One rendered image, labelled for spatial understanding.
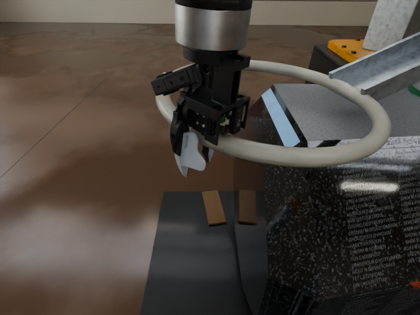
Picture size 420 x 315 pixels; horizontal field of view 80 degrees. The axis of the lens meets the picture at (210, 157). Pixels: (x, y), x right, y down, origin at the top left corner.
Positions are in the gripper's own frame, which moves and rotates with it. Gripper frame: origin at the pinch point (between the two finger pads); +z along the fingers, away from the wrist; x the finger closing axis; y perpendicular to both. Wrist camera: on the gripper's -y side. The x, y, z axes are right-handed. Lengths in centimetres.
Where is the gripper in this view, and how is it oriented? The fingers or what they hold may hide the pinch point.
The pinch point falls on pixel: (194, 160)
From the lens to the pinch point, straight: 45.6
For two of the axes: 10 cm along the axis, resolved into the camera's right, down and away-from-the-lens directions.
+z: -0.7, 8.0, 6.0
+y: 7.5, 4.4, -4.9
